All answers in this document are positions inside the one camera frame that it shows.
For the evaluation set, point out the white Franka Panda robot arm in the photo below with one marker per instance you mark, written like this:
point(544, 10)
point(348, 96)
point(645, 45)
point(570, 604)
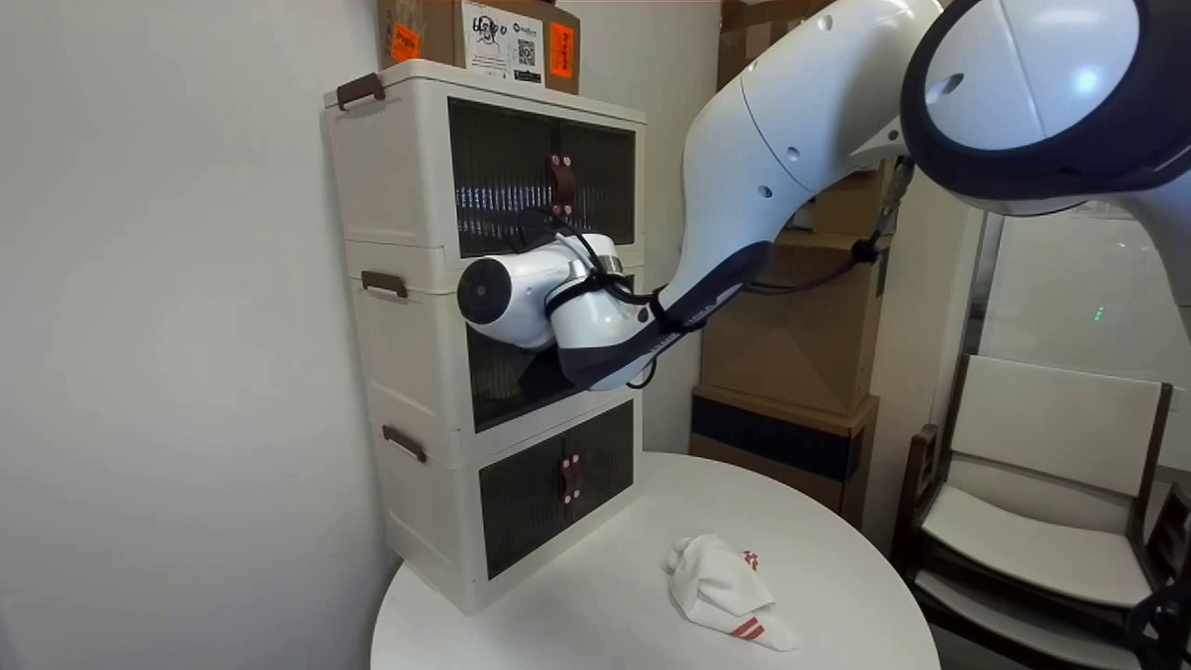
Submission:
point(769, 149)

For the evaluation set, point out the large plain cardboard box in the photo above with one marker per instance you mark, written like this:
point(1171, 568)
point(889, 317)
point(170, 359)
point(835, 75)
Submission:
point(792, 359)

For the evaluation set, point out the dark brown base box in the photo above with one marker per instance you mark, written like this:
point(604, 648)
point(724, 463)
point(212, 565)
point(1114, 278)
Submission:
point(769, 439)

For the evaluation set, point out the white three-tier storage cabinet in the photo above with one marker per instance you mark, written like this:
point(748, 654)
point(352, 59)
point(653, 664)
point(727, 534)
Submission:
point(394, 174)

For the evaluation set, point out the white cloth with red stripes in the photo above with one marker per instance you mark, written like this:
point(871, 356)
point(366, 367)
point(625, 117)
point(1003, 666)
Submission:
point(719, 583)

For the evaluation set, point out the cardboard box with cutout opening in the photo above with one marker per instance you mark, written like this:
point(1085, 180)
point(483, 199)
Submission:
point(842, 201)

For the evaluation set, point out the narrow tall cardboard box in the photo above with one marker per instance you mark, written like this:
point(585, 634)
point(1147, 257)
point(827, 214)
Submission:
point(743, 23)

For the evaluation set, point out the labelled cardboard box orange stickers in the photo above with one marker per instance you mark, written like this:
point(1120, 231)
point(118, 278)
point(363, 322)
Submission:
point(430, 31)

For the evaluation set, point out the white cushioned dark wooden chair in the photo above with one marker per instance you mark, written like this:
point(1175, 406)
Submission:
point(1053, 422)

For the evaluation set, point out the grey metal door frame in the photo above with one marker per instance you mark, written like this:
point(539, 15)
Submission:
point(982, 309)

